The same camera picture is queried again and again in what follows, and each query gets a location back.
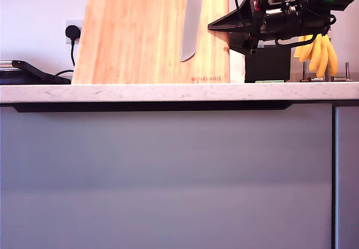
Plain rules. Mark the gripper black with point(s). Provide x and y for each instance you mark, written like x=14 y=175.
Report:
x=282 y=19

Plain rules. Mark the green sponge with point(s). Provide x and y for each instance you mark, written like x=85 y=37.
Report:
x=269 y=81

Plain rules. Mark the black and steel countertop appliance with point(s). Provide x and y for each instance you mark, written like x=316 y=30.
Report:
x=16 y=80

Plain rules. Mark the narrow grey cabinet front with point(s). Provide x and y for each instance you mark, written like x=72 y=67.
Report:
x=347 y=176

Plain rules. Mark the white plastic bag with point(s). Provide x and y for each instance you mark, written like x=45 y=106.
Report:
x=237 y=67

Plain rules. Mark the serrated steel bread knife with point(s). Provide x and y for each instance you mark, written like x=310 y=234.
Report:
x=192 y=22

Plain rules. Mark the wide grey cabinet front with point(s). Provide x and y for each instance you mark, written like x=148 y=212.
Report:
x=168 y=176

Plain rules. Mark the yellow rubber glove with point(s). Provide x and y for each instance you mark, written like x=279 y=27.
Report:
x=322 y=58

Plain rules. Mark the black sink caddy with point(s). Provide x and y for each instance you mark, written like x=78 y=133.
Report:
x=267 y=65

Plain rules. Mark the white wall socket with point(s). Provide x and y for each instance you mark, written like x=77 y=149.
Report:
x=73 y=22

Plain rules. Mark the wooden magnetic knife block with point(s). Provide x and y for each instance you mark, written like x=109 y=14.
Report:
x=131 y=36

